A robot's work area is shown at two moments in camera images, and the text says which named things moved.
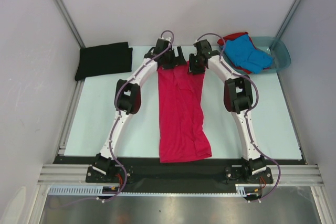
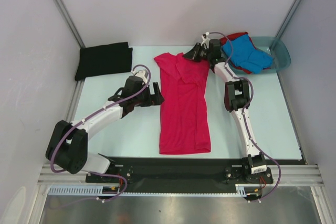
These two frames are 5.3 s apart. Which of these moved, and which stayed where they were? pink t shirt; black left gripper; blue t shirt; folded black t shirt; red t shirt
Moved: pink t shirt; black left gripper
Stayed: folded black t shirt; red t shirt; blue t shirt
